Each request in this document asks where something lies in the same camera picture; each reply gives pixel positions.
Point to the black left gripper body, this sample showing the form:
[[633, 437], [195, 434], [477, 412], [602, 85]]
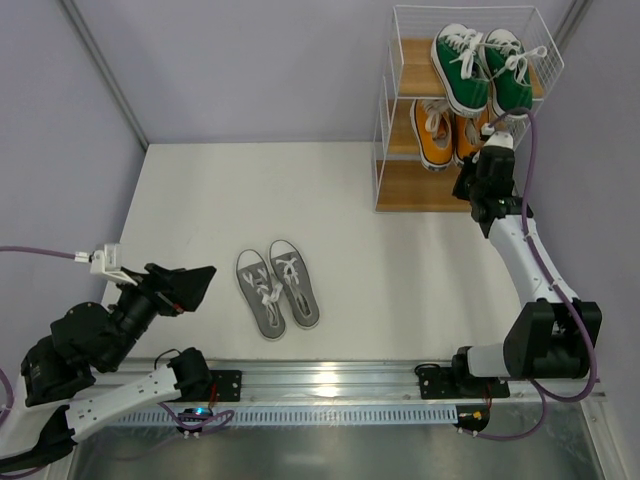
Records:
[[163, 288]]

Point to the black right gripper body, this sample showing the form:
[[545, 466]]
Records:
[[465, 181]]

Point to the orange sneaker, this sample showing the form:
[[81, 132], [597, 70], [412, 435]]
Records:
[[432, 127], [467, 140]]

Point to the grey sneaker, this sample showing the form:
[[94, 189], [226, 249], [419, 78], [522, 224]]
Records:
[[290, 269], [261, 293]]

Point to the green sneaker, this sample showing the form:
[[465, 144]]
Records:
[[455, 58], [506, 61]]

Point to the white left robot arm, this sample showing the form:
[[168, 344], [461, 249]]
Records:
[[55, 404]]

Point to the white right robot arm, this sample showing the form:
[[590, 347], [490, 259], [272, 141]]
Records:
[[555, 333]]

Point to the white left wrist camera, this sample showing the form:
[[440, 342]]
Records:
[[105, 262]]

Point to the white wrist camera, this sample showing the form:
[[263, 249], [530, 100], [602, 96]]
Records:
[[105, 262], [493, 137]]

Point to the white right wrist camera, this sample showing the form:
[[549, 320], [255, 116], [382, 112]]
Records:
[[493, 137]]

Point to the aluminium mounting rail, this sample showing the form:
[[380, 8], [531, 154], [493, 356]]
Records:
[[303, 382]]

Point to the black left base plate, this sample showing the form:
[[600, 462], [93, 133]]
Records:
[[226, 385]]

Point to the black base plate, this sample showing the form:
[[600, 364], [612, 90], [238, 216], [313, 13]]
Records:
[[443, 383], [226, 385]]

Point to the white wire shoe shelf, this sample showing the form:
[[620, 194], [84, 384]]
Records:
[[402, 183]]

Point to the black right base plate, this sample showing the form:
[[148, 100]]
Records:
[[443, 383]]

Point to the slotted grey cable duct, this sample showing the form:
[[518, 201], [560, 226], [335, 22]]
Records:
[[343, 415]]

